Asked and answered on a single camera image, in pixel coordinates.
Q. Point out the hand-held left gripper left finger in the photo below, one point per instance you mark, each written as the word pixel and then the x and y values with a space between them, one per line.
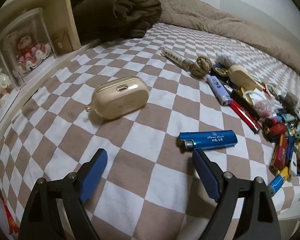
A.
pixel 95 175

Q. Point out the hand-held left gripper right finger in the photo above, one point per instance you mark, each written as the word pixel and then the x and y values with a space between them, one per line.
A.
pixel 206 175

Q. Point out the blue metallic lighter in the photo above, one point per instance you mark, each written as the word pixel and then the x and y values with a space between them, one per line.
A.
pixel 210 138

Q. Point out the pile of assorted lighters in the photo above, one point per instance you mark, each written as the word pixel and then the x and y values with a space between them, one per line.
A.
pixel 280 150

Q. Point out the checkered bed sheet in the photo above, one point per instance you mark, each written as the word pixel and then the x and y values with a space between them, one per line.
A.
pixel 140 180

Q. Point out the long red lighter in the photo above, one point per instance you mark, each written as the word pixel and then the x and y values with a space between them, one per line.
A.
pixel 247 122

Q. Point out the blue and yellow lighter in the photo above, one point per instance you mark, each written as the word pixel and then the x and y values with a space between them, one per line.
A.
pixel 278 180

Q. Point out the beige earbud case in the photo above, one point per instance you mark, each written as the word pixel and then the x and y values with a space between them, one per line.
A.
pixel 120 100

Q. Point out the black lighter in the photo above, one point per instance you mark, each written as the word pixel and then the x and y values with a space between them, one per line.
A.
pixel 243 102

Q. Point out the lavender lighter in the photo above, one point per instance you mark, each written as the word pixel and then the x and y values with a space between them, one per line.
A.
pixel 217 88

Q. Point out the red snack packet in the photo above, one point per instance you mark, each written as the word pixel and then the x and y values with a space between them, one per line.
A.
pixel 10 217

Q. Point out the beige wooden brush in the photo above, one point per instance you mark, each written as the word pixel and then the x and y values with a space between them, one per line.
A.
pixel 240 76

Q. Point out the black round badge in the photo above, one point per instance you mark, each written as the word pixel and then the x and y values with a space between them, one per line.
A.
pixel 218 70

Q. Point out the grey pompom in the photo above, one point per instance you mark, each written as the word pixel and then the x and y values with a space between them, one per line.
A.
pixel 226 60

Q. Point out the clear labelled tube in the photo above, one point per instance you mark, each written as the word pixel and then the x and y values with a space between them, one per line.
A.
pixel 176 57

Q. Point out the small wooden box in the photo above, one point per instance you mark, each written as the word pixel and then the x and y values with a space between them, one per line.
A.
pixel 62 42

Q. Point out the boxed doll in red dress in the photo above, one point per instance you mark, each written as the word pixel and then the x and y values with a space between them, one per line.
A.
pixel 30 52

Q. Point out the beige quilt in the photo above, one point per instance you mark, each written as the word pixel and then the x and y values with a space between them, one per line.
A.
pixel 215 17

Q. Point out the brown folded blanket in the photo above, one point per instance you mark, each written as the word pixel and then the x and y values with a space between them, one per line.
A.
pixel 130 12

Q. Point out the wooden bedside shelf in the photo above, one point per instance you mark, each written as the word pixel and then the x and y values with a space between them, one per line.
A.
pixel 62 5

